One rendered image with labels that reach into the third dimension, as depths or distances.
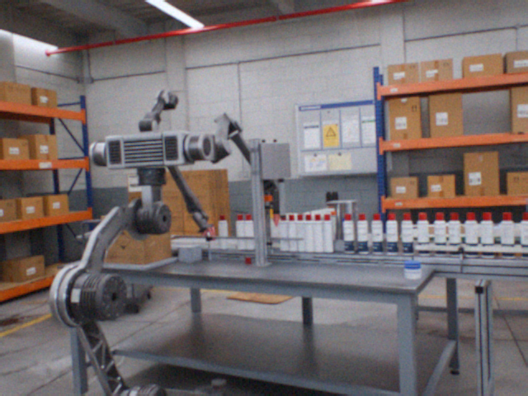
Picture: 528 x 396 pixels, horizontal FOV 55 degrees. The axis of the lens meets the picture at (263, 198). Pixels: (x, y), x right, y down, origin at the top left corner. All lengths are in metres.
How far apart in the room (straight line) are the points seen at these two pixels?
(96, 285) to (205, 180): 4.33
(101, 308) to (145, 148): 0.77
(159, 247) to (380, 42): 4.97
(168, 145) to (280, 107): 5.21
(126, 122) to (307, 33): 3.17
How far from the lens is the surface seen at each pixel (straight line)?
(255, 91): 7.56
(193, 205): 3.09
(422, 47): 7.24
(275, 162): 2.67
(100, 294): 1.97
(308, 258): 2.72
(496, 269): 2.50
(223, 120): 2.73
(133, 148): 2.39
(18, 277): 6.65
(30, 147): 6.88
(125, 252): 2.95
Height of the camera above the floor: 1.32
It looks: 3 degrees down
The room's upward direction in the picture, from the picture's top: 3 degrees counter-clockwise
